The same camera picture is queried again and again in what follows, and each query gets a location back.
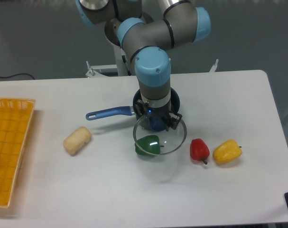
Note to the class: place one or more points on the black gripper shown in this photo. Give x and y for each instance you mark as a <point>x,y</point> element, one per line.
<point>162,113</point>

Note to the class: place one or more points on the glass lid blue knob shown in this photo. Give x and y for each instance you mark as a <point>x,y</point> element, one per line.
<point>170,141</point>

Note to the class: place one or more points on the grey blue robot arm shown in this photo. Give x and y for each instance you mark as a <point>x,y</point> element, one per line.
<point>145,45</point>

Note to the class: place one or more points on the green bell pepper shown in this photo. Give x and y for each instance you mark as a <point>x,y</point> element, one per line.
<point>148,145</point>

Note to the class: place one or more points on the red bell pepper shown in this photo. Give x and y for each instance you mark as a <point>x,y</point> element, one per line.
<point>199,151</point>

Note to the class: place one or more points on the yellow bell pepper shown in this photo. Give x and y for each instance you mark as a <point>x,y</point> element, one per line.
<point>227,152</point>

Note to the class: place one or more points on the beige bread loaf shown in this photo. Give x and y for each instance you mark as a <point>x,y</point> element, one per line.
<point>77,140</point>

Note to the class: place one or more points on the yellow woven basket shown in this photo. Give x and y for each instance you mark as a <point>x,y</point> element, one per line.
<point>15,118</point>

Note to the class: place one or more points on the blue saucepan with handle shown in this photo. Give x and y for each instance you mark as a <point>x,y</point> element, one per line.
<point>153,125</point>

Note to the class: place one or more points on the white table frame bracket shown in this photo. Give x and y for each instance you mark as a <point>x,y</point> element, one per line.
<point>101,71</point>

